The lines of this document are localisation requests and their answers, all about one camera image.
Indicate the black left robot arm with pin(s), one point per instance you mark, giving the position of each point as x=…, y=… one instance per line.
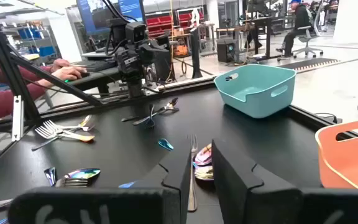
x=134, y=88

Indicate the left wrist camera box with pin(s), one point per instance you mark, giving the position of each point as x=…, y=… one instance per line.
x=135, y=32

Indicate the white square pillar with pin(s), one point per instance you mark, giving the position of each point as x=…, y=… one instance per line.
x=353, y=21

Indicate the iridescent rainbow spoon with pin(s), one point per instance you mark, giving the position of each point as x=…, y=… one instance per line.
x=150, y=123
x=204, y=173
x=203, y=154

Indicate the black computer case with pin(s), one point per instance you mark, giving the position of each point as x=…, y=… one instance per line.
x=227, y=49

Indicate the black standing desk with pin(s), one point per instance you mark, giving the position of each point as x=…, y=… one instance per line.
x=267, y=37

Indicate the silver fork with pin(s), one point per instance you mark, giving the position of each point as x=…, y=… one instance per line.
x=85, y=123
x=45, y=132

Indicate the red storage bins rack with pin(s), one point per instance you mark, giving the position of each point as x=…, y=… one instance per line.
x=158, y=21

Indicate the black diagonal frame brace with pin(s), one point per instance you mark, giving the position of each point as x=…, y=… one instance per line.
x=57, y=82

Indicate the black upright frame strut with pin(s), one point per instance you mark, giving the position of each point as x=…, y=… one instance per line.
x=2, y=62

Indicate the black fork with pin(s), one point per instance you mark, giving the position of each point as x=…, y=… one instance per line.
x=192, y=193

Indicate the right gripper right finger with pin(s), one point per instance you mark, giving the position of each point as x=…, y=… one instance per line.
x=235, y=186

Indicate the orange plastic bin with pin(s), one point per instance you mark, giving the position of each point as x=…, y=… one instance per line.
x=346, y=161

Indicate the iridescent fork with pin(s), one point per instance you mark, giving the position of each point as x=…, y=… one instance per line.
x=84, y=173

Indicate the person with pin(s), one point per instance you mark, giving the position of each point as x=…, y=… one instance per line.
x=300, y=18

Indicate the black keyboard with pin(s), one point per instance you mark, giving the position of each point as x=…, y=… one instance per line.
x=95, y=66

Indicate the grey office chair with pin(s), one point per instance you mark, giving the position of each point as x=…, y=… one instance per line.
x=306, y=37

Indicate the blue storage bins shelf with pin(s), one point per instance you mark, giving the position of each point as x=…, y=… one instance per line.
x=45, y=51

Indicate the large computer monitor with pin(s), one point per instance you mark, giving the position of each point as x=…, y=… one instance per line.
x=92, y=15

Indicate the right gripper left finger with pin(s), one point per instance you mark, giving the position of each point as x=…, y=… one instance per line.
x=172, y=174

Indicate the white metal bracket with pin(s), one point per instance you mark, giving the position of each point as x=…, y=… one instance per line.
x=17, y=118

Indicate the teal plastic bin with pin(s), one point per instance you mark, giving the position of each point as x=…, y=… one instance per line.
x=259, y=102

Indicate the silver spoon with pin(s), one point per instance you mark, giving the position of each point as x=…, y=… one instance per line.
x=171, y=104

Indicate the black yellow-edged floor mat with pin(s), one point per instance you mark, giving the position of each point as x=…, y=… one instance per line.
x=309, y=63

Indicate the person's hand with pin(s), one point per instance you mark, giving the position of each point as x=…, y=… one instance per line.
x=70, y=74
x=60, y=64

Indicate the black operator desk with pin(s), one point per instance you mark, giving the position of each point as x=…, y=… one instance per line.
x=104, y=79

